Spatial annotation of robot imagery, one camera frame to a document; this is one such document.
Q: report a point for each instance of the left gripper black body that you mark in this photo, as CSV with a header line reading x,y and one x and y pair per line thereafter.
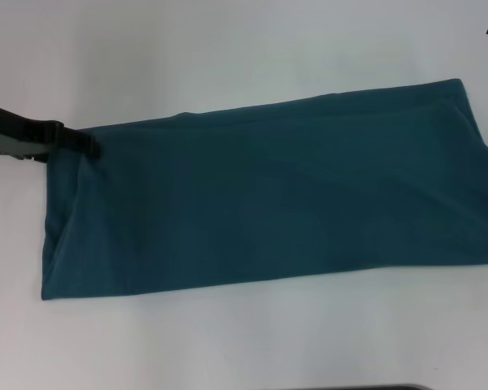
x,y
8,122

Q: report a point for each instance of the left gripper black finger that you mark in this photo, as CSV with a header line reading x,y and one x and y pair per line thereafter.
x,y
77,140

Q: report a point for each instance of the teal T-shirt with FREE print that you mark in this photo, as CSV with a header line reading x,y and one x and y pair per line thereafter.
x,y
268,195

